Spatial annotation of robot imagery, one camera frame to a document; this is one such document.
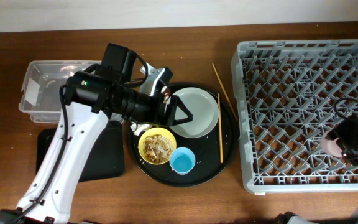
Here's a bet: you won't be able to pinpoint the grey round plate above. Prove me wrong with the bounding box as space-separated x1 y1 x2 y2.
170 87 219 138

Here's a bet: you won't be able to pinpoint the pink cup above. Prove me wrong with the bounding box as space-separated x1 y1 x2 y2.
320 132 342 157

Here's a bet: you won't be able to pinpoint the yellow bowl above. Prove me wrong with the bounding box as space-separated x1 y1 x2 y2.
138 128 177 165

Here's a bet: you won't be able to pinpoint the blue cup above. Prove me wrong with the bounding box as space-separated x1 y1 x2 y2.
169 147 196 175

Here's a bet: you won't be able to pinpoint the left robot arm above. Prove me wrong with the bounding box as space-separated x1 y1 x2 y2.
0 43 193 223

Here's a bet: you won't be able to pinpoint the grey dishwasher rack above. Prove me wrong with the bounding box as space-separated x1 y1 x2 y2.
231 39 358 195

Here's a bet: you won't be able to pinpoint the gold snack wrapper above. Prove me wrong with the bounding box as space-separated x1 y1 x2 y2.
161 86 171 104

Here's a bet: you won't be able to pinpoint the crumpled white napkin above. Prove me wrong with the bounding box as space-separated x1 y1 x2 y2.
130 122 152 136

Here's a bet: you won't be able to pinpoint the food scraps in bowl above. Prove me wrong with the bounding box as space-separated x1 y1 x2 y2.
143 134 174 164

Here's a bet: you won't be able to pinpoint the round black serving tray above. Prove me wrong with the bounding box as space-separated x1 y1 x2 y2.
126 97 239 187

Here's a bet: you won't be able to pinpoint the black rectangular tray bin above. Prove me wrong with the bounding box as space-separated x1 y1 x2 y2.
35 120 126 188

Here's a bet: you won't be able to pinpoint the clear plastic bin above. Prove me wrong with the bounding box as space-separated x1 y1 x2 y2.
19 60 97 123

